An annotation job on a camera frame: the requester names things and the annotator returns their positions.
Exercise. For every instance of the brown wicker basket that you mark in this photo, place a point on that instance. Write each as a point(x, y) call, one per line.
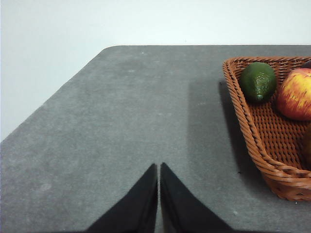
point(272, 136)

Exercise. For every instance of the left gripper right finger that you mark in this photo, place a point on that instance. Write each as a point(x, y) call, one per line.
point(182, 208)

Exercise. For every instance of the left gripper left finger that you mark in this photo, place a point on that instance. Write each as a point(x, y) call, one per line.
point(136, 208)

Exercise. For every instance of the dark red plum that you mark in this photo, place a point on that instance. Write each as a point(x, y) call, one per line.
point(308, 65)

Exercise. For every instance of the red yellow apple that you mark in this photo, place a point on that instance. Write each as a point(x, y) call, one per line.
point(295, 94)

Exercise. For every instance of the green avocado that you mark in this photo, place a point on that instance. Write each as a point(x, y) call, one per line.
point(257, 82)

